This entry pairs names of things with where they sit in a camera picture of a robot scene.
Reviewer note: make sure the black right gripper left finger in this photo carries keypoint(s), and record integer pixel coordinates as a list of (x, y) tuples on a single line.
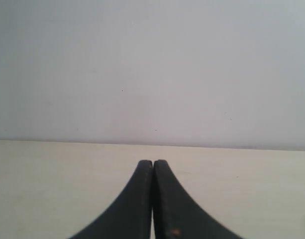
[(129, 216)]

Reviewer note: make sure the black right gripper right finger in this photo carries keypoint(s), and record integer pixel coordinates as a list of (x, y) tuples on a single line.
[(176, 215)]

